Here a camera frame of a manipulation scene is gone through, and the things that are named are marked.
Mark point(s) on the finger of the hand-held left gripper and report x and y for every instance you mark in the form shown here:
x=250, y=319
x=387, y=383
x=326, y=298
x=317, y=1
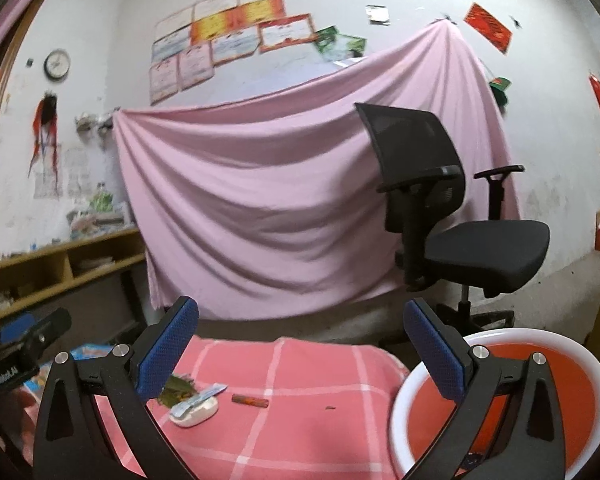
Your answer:
x=50, y=327
x=17, y=327

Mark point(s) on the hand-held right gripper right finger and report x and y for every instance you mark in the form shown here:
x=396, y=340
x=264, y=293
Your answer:
x=432, y=350

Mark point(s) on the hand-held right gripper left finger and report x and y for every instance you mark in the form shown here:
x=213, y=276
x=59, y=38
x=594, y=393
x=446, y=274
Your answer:
x=170, y=347

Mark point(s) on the green wrapper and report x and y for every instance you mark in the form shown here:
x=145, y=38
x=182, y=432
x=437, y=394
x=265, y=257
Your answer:
x=180, y=387

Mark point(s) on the white blue wrapper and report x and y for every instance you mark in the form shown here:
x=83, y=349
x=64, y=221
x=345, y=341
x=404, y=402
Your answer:
x=212, y=390

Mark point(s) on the small white dish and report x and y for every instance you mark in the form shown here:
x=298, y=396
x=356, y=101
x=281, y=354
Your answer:
x=200, y=414

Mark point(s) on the red brown stick wrapper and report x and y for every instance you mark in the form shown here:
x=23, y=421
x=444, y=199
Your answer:
x=250, y=401

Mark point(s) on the orange bucket white rim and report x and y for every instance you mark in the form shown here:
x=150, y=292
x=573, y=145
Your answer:
x=577, y=390

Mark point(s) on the blue picture book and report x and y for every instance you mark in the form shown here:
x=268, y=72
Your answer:
x=92, y=351

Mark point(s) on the wooden shelf unit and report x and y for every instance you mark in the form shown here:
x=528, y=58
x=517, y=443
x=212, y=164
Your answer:
x=55, y=262

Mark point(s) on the black office chair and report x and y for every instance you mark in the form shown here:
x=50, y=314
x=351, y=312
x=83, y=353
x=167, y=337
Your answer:
x=480, y=255

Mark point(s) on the stack of books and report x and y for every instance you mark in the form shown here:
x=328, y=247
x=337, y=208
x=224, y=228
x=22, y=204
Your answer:
x=100, y=222

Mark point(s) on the glass jar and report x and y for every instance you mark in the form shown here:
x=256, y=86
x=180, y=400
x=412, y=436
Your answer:
x=101, y=200

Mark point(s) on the pink checked tablecloth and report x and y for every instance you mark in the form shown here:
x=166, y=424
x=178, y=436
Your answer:
x=290, y=435

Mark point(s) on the pink hanging cloth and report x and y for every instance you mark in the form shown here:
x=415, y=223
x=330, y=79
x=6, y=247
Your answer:
x=260, y=200

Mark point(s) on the red black feather decoration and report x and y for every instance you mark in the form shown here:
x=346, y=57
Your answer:
x=45, y=125

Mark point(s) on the green hat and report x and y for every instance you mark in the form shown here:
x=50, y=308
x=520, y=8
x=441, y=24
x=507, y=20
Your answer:
x=501, y=87

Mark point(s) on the green photo print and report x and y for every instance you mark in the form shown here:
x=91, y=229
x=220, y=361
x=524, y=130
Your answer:
x=352, y=46
x=327, y=39

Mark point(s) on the red paper poster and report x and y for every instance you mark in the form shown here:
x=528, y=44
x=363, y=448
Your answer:
x=487, y=27

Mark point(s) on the black white paper note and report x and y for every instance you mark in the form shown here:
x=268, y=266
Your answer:
x=378, y=15

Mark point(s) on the wall calendar sheets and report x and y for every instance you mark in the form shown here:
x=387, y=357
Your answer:
x=75, y=170

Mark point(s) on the round wall clock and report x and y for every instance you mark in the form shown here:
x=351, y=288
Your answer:
x=57, y=64

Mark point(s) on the group of wall certificates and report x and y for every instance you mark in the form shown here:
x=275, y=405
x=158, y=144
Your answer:
x=230, y=30

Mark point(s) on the black wall hook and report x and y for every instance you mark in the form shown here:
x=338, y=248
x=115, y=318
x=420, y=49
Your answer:
x=516, y=22

